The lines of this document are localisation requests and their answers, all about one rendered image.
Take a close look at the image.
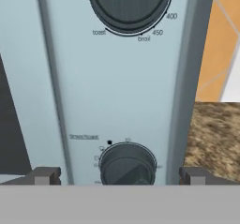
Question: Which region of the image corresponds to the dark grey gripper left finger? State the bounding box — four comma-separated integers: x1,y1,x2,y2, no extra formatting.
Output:
0,167,62,187

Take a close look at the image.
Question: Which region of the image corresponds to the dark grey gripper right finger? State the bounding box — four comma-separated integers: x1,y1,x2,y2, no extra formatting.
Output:
178,167,240,187

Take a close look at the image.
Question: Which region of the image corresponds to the dark grey timer knob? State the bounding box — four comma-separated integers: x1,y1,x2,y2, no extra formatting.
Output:
98,142,158,187

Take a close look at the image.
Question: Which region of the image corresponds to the toaster oven glass door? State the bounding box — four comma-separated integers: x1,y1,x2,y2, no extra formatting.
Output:
0,0,68,185

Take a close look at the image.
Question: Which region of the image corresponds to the silver toaster oven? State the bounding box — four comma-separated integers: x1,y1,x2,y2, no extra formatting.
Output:
0,0,217,187

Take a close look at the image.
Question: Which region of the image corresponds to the dark grey temperature knob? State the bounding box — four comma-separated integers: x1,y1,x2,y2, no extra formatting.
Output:
86,0,174,35

